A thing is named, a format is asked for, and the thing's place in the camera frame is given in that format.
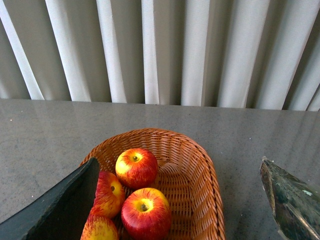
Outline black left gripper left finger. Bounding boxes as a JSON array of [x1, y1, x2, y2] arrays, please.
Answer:
[[0, 157, 100, 240]]

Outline left brown wicker basket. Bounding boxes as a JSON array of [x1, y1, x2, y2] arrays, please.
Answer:
[[82, 128, 226, 240]]

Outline worn left gripper right finger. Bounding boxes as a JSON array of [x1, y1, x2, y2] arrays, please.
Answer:
[[260, 156, 320, 240]]

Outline white pleated curtain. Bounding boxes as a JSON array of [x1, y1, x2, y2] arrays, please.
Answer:
[[0, 0, 320, 112]]

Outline red yellow apple basket front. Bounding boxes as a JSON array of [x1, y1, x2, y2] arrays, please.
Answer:
[[80, 214, 119, 240]]

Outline red yellow apple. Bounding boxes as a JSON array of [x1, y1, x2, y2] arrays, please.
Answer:
[[115, 148, 158, 190], [90, 171, 125, 219], [121, 187, 172, 240]]

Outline red yellow apple in basket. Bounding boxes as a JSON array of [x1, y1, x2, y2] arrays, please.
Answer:
[[90, 171, 125, 219]]

